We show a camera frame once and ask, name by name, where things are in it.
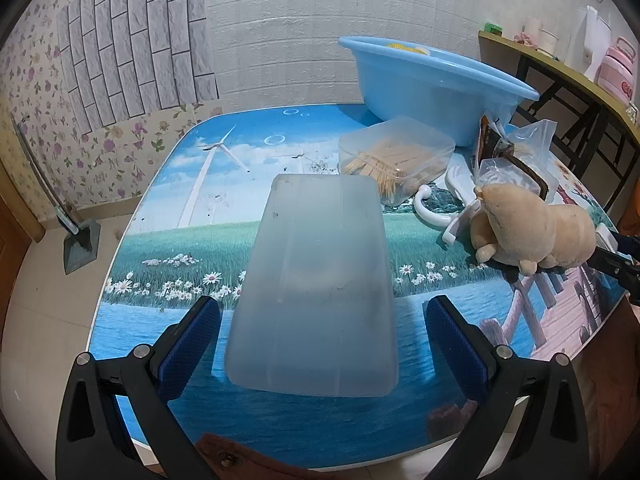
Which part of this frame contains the grey dustpan with handle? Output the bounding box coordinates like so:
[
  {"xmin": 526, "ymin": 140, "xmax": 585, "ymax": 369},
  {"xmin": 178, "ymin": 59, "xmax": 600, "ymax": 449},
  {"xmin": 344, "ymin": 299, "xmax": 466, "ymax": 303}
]
[{"xmin": 10, "ymin": 112, "xmax": 102, "ymax": 276}]

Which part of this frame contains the small white carton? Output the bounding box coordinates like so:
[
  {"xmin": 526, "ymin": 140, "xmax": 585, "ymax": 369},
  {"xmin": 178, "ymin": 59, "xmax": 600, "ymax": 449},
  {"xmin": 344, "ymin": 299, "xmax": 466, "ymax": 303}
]
[{"xmin": 592, "ymin": 225, "xmax": 618, "ymax": 251}]

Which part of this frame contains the clear toothpick box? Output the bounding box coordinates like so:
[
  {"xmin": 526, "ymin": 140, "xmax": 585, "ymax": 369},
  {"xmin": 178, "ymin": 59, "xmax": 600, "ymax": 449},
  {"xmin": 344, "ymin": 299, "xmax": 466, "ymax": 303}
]
[{"xmin": 338, "ymin": 116, "xmax": 456, "ymax": 207}]

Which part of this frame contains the white and yellow sun plush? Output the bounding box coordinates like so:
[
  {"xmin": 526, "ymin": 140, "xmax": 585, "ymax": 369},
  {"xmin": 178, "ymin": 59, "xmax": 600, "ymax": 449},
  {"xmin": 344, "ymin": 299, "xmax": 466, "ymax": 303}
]
[{"xmin": 387, "ymin": 42, "xmax": 432, "ymax": 56}]

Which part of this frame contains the white kettle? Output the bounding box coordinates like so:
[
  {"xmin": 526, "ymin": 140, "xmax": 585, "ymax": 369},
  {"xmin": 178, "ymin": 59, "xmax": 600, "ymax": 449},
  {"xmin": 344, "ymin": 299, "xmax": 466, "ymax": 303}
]
[{"xmin": 572, "ymin": 5, "xmax": 613, "ymax": 81}]

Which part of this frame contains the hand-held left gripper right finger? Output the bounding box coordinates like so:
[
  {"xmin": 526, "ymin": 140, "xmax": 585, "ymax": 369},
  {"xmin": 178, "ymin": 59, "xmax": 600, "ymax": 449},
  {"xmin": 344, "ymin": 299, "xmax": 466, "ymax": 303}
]
[{"xmin": 424, "ymin": 295, "xmax": 592, "ymax": 480}]

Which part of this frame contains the beige plush toy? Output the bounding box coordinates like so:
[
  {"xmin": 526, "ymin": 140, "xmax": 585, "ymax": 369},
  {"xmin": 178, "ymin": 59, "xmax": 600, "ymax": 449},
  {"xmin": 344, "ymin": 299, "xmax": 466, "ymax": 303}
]
[{"xmin": 470, "ymin": 183, "xmax": 597, "ymax": 276}]

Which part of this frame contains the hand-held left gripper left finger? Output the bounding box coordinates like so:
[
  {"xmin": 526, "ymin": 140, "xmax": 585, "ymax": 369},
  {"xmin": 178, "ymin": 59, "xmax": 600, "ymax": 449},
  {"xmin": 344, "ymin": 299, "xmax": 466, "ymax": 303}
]
[{"xmin": 55, "ymin": 296, "xmax": 222, "ymax": 480}]

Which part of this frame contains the brown wooden door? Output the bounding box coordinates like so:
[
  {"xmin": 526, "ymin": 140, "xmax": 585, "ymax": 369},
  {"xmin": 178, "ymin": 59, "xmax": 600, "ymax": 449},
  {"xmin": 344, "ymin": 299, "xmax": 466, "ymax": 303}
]
[{"xmin": 0, "ymin": 160, "xmax": 46, "ymax": 266}]

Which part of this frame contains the translucent long plastic box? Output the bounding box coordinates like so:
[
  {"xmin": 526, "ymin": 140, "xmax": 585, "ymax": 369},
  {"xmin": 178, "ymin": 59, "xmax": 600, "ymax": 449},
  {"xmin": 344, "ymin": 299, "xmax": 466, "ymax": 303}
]
[{"xmin": 223, "ymin": 172, "xmax": 399, "ymax": 398}]

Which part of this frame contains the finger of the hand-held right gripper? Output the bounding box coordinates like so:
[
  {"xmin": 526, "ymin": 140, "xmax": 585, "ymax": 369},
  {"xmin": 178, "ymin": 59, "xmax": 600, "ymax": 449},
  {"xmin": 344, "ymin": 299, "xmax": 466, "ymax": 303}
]
[
  {"xmin": 614, "ymin": 232, "xmax": 640, "ymax": 257},
  {"xmin": 587, "ymin": 247, "xmax": 640, "ymax": 306}
]

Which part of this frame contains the white plastic hook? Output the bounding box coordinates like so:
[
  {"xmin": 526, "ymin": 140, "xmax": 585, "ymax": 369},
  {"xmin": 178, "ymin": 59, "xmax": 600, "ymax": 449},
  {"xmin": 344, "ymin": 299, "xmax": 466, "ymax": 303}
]
[{"xmin": 412, "ymin": 165, "xmax": 481, "ymax": 246}]

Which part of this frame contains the dark brown snack packet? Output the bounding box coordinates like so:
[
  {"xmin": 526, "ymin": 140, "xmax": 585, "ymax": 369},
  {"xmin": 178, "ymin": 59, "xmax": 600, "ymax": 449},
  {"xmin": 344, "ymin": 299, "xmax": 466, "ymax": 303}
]
[{"xmin": 472, "ymin": 115, "xmax": 516, "ymax": 171}]

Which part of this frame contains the dark brown strap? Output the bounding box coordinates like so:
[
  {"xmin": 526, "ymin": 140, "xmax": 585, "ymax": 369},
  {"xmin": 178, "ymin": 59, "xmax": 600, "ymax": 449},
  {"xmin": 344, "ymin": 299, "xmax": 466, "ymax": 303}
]
[{"xmin": 492, "ymin": 132, "xmax": 551, "ymax": 203}]

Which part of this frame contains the pink container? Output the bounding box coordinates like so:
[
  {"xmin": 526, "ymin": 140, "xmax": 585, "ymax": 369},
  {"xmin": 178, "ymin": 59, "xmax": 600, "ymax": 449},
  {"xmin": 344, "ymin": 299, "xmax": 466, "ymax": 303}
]
[{"xmin": 597, "ymin": 36, "xmax": 638, "ymax": 103}]

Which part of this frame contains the wooden side table black frame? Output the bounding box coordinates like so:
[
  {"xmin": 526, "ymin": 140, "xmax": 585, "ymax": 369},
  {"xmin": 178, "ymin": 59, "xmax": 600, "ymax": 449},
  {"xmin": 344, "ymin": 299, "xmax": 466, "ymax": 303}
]
[{"xmin": 477, "ymin": 30, "xmax": 640, "ymax": 226}]

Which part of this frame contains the clear plastic bag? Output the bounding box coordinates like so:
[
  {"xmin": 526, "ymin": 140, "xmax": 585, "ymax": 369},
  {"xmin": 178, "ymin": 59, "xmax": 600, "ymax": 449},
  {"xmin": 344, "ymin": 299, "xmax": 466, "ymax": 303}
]
[{"xmin": 472, "ymin": 119, "xmax": 558, "ymax": 206}]

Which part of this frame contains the blue plastic basin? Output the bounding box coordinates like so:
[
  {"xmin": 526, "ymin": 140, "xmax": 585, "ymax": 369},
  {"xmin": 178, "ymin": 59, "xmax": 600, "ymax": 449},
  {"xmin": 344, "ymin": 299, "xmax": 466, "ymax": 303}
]
[{"xmin": 338, "ymin": 36, "xmax": 540, "ymax": 148}]

